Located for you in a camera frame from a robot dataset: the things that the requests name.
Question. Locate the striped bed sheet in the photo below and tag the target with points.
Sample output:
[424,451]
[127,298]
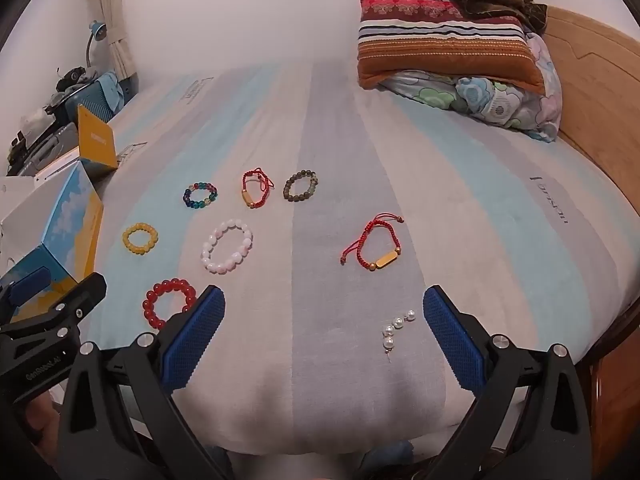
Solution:
[320,135]

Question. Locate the striped pillow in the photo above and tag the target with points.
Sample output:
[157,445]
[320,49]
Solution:
[445,45]

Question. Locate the sky print cardboard box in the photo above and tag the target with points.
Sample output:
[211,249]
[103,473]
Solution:
[65,215]

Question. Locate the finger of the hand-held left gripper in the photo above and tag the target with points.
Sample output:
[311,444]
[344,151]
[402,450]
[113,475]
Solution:
[27,284]
[82,295]

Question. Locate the blue suitcase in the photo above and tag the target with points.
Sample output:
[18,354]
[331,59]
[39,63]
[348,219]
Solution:
[102,95]

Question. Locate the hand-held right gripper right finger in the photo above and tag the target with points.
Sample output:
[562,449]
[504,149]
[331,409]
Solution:
[452,340]

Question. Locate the beige curtain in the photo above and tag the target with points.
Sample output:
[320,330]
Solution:
[112,20]

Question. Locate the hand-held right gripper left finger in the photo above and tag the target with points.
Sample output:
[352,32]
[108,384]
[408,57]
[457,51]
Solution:
[192,340]

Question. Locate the wooden bed frame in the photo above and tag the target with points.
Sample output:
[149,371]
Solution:
[595,110]

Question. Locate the floral quilt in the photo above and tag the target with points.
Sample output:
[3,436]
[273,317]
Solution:
[500,102]

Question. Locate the person's left hand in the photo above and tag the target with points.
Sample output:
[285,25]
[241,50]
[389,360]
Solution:
[37,425]

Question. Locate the white pearl bead strand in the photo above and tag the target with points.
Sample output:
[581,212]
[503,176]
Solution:
[398,323]

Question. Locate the blue desk lamp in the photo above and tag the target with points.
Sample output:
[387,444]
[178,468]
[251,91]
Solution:
[97,32]

